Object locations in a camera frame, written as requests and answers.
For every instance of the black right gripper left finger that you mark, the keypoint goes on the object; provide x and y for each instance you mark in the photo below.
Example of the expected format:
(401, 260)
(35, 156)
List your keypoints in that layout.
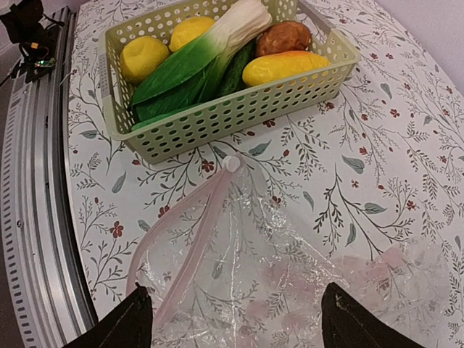
(128, 325)

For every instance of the aluminium front rail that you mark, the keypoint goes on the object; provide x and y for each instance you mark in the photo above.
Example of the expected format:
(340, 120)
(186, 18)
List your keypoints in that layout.
(47, 286)

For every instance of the dark green cucumber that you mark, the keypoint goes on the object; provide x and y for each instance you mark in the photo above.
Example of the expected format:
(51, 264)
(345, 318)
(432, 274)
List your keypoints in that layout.
(232, 79)

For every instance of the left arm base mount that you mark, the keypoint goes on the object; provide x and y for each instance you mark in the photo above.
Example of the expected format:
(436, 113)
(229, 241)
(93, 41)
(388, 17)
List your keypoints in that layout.
(36, 35)

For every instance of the floral tablecloth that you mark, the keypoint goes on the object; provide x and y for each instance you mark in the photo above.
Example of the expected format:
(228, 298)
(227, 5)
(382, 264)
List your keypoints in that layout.
(381, 161)

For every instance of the clear zip top bag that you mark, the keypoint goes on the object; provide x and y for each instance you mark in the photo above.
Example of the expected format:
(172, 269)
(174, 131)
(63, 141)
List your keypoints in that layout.
(228, 267)

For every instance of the pale green perforated basket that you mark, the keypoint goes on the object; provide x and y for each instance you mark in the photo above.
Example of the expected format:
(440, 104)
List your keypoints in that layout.
(215, 119)

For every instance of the yellow orange mango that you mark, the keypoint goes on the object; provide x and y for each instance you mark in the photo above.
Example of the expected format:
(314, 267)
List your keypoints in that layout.
(268, 68)

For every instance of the green white bok choy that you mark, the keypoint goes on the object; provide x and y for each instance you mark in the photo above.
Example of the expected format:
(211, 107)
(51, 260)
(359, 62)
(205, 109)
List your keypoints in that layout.
(192, 74)

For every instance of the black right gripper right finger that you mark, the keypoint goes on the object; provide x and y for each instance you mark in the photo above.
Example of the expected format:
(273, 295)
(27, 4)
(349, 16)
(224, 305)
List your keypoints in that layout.
(359, 320)

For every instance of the brown potato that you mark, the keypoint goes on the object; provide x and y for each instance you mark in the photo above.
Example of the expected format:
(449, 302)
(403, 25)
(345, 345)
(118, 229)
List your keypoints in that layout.
(283, 36)

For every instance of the yellow lemon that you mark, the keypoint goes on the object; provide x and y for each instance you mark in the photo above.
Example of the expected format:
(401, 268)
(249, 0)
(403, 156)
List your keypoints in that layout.
(141, 57)
(188, 30)

